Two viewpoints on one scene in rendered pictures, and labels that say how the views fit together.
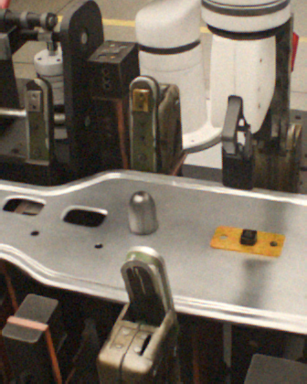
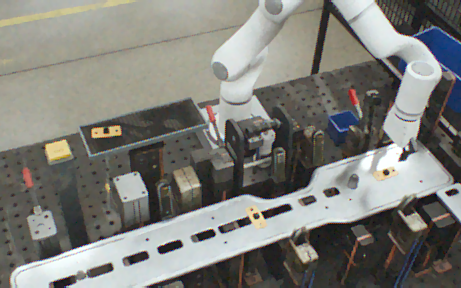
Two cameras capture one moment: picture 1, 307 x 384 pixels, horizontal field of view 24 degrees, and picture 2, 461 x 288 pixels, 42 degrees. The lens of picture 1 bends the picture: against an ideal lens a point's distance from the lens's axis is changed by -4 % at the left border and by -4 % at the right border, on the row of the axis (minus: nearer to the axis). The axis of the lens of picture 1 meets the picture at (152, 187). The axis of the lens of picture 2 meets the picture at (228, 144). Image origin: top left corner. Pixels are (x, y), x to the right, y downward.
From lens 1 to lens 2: 1.54 m
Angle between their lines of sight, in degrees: 38
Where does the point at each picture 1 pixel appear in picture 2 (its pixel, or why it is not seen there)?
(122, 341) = (413, 222)
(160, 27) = (245, 92)
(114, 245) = (354, 196)
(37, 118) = (280, 163)
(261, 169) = (360, 145)
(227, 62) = (413, 129)
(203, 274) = (388, 191)
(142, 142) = (318, 154)
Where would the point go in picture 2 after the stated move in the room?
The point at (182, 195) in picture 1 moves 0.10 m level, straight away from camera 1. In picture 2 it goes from (347, 167) to (324, 150)
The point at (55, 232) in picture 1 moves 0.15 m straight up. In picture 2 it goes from (332, 203) to (340, 170)
